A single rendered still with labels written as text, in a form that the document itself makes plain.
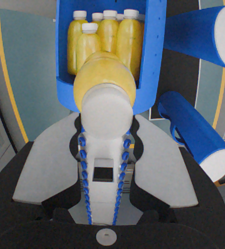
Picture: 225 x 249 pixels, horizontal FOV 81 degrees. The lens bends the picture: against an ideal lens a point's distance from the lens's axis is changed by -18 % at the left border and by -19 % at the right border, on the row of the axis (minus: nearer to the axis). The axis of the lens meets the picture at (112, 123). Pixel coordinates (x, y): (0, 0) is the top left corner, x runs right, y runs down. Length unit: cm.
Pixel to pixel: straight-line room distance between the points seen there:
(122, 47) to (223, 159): 78
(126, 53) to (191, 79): 126
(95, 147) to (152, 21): 62
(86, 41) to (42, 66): 132
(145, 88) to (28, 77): 155
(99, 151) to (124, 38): 56
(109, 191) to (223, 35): 102
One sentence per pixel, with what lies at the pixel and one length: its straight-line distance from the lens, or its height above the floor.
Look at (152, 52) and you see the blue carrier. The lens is 35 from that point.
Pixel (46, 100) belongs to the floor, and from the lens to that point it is 179.
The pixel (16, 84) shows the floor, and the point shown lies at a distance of 190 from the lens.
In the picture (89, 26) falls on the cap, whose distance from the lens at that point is 42.
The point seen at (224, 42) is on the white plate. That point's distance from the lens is 65.
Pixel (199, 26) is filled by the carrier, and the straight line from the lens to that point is 72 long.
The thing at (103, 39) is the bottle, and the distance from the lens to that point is 45.
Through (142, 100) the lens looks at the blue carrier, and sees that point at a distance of 37.
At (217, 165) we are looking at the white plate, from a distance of 96.
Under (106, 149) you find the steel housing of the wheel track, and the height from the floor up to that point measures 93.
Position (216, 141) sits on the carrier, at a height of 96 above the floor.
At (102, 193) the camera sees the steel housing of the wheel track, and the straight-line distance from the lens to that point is 108.
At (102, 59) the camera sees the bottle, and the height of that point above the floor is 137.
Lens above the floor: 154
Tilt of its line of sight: 60 degrees down
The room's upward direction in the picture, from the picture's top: 179 degrees clockwise
